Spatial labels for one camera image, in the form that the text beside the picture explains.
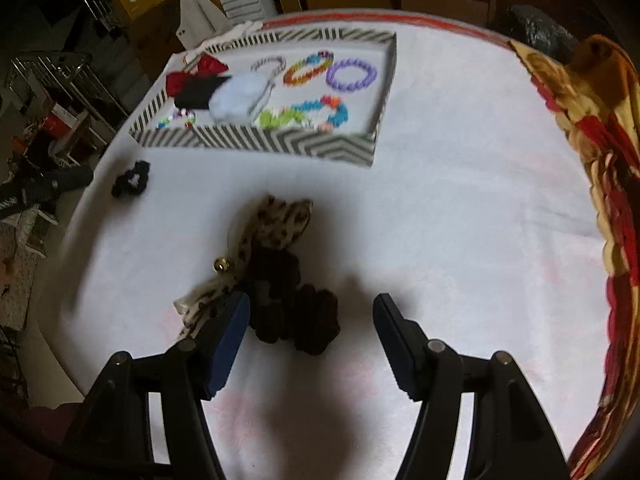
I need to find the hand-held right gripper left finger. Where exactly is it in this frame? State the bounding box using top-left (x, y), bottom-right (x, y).
top-left (65, 290), bottom-right (252, 480)

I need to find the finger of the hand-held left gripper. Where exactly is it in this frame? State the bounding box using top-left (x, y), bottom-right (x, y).
top-left (29, 165), bottom-right (95, 203)

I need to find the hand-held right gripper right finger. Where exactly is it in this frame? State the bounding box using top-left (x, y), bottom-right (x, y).
top-left (372, 292), bottom-right (571, 480)

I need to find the small black scrunchie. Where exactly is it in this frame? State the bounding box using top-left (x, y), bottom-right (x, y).
top-left (111, 160), bottom-right (151, 198)

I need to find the dark brown velvet scrunchie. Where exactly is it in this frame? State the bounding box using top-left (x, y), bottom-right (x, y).
top-left (292, 284), bottom-right (343, 357)
top-left (245, 249), bottom-right (303, 346)

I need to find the leopard print hair bow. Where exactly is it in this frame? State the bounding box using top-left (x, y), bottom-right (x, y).
top-left (173, 194), bottom-right (315, 341)

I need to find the light blue fluffy hair accessory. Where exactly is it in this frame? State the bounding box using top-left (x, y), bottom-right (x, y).
top-left (207, 71), bottom-right (273, 123)

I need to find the striped cardboard box tray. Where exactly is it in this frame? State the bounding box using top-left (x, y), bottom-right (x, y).
top-left (129, 30), bottom-right (398, 168)

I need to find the rainbow translucent bead bracelet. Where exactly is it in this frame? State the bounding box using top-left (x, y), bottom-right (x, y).
top-left (283, 50), bottom-right (335, 87)

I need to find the turquoise and orange bead bracelet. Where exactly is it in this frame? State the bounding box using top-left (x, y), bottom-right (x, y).
top-left (257, 95), bottom-right (349, 133)

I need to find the purple bead bracelet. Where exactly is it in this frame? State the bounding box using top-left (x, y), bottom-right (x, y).
top-left (326, 58), bottom-right (377, 93)

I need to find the red box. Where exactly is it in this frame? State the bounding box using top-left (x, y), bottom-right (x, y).
top-left (42, 102), bottom-right (78, 136)

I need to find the shiny red hair bow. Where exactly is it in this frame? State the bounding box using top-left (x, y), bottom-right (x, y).
top-left (165, 56), bottom-right (231, 97)

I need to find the white tablecloth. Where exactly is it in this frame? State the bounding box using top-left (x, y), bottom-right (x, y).
top-left (30, 7), bottom-right (616, 480)

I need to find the white garment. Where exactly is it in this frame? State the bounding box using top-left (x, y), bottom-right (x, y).
top-left (177, 0), bottom-right (232, 48)

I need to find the white glove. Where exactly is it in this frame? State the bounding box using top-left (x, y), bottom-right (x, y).
top-left (182, 20), bottom-right (263, 58)

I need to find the printed blanket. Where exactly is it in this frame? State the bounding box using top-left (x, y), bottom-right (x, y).
top-left (510, 34), bottom-right (640, 480)

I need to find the black plastic bag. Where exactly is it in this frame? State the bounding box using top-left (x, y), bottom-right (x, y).
top-left (500, 4), bottom-right (581, 53)

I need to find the metal wire rack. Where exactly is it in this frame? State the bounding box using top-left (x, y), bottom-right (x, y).
top-left (7, 52), bottom-right (131, 161)

